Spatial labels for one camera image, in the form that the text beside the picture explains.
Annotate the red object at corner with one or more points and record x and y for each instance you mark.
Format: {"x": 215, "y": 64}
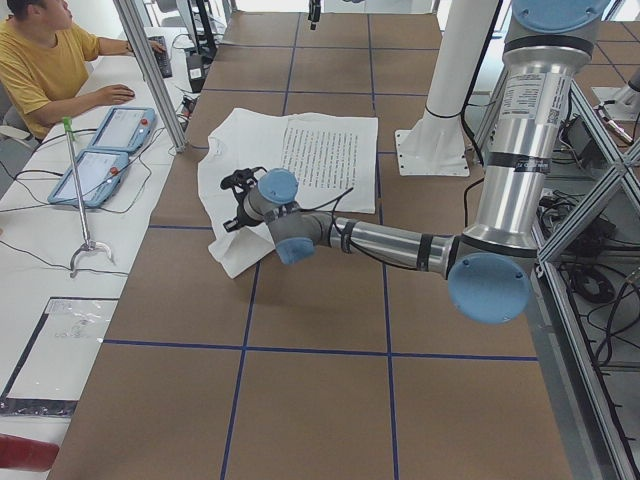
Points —
{"x": 24, "y": 454}

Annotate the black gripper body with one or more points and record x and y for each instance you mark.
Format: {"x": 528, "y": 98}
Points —
{"x": 239, "y": 215}
{"x": 313, "y": 15}

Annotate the upper blue teach pendant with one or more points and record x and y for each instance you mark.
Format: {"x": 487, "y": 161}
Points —
{"x": 124, "y": 129}

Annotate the white long-sleeve printed shirt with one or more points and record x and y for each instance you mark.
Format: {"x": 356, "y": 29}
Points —
{"x": 328, "y": 156}

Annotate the person in yellow shirt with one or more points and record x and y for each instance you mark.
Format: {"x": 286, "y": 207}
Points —
{"x": 43, "y": 64}

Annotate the black framed white board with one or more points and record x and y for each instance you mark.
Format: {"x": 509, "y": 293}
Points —
{"x": 49, "y": 376}

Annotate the lower blue teach pendant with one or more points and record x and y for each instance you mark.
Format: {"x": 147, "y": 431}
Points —
{"x": 99, "y": 174}

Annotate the black power adapter box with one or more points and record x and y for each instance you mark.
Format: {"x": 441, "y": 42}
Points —
{"x": 196, "y": 72}

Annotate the black keyboard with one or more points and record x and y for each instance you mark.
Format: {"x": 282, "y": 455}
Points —
{"x": 161, "y": 54}

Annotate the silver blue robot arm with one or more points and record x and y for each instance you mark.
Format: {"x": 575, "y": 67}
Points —
{"x": 488, "y": 265}

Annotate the blue teach pendant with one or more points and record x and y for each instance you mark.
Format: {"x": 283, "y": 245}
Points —
{"x": 99, "y": 174}
{"x": 124, "y": 129}

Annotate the white central mounting column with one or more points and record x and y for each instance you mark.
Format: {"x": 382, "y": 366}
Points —
{"x": 435, "y": 146}

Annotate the metal reacher grabber tool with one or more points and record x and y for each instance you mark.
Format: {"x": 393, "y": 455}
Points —
{"x": 89, "y": 245}

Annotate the aluminium frame post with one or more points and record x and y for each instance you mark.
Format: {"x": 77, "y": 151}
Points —
{"x": 135, "y": 33}

